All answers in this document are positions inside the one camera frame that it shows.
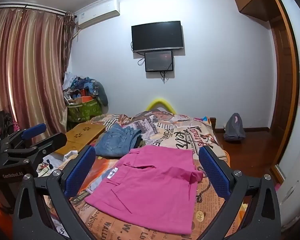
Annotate curtain rod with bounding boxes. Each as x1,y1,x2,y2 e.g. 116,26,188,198
0,2,67,14

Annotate black cables on bed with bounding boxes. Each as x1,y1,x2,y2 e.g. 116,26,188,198
41,158,54,172

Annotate grey backpack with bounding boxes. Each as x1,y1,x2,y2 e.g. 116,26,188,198
223,113,246,143

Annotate pile of clutter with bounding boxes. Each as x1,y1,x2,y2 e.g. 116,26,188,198
62,71,109,105

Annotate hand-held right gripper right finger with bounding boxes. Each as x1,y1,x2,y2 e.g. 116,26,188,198
199,145,282,240

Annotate wooden door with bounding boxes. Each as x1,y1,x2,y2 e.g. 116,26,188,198
269,17,292,133

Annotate white air conditioner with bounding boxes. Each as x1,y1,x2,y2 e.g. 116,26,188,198
74,0,121,30

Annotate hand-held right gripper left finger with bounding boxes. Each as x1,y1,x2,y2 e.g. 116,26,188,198
12,145,97,240

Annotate yellow hoop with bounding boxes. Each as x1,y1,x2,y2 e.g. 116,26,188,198
145,99,177,112

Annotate striped pink curtain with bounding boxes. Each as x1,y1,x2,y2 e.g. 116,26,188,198
0,6,75,140

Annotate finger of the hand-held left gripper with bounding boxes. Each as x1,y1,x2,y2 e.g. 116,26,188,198
5,133,67,164
4,123,47,148

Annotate wooden lap table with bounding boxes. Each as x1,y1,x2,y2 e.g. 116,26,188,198
54,123,106,156

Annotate dark bag with pink tassel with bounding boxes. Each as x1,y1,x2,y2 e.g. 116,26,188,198
0,110,20,135

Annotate pink pants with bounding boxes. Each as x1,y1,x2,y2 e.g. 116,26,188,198
84,145,203,235

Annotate small black monitor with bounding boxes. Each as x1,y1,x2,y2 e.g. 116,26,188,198
144,51,174,72

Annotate green patterned bag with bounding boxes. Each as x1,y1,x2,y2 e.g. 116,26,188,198
67,97,103,123

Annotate wooden door frame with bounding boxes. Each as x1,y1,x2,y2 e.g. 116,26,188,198
265,0,300,180

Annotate white appliance with stickers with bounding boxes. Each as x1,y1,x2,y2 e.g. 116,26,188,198
276,141,300,230

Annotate black wall television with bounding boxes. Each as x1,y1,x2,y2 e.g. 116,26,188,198
131,21,185,53

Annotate printed blanket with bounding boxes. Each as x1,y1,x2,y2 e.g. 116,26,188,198
39,110,230,240

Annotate blue jeans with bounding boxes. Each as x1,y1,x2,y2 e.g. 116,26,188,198
95,123,143,158

